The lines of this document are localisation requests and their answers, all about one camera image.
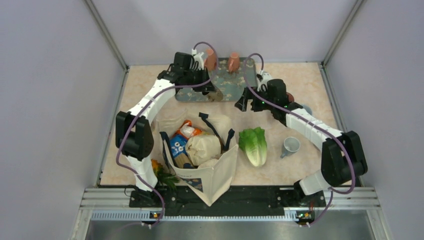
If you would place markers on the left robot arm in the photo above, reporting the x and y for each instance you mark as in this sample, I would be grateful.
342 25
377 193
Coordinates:
133 131

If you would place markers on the brown striped mug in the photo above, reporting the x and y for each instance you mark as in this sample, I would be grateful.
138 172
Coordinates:
216 96

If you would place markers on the white ceramic mug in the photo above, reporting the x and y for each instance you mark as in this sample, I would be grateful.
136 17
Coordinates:
291 145

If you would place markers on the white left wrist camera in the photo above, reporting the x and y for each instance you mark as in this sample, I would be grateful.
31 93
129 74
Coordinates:
198 60

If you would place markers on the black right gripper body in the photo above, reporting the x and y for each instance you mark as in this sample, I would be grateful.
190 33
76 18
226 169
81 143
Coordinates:
257 106

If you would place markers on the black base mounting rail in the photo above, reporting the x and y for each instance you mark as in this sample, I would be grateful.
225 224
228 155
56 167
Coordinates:
237 201

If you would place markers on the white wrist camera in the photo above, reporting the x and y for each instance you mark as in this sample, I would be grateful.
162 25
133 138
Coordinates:
262 79
198 60

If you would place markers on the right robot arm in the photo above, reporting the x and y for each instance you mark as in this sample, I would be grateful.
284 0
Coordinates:
342 155

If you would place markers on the green romaine lettuce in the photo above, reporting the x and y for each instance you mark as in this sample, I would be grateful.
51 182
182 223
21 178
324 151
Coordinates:
252 142

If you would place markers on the blue cookie snack bag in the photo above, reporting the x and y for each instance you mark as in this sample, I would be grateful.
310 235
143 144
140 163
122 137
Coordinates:
178 143

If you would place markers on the light blue mug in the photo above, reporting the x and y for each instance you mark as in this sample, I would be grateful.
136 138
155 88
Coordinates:
307 108

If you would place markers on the cream paper wrapped package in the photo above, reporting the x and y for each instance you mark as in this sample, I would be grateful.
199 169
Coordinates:
202 148

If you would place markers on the cream canvas tote bag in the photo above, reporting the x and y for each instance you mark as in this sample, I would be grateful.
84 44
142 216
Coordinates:
213 178

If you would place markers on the pink patterned mug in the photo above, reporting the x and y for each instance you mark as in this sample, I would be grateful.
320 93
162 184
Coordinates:
290 97

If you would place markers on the teal floral serving tray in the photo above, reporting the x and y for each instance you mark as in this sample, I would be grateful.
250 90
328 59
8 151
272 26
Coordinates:
230 84

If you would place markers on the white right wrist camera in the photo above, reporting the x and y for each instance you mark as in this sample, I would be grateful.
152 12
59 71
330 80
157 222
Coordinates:
262 79

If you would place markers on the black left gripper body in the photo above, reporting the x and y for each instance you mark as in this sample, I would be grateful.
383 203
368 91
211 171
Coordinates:
195 75

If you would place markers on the orange snack packet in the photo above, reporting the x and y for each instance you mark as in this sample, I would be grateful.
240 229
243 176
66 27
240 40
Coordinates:
187 130

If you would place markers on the salmon pink mug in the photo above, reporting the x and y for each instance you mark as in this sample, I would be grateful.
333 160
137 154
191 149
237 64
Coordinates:
210 63
233 62

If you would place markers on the pineapple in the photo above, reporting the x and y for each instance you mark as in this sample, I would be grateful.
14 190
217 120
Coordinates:
164 177

